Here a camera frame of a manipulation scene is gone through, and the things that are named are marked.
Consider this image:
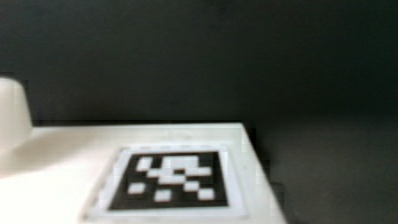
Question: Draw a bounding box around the white front drawer box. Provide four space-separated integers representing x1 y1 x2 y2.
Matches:
0 77 288 224

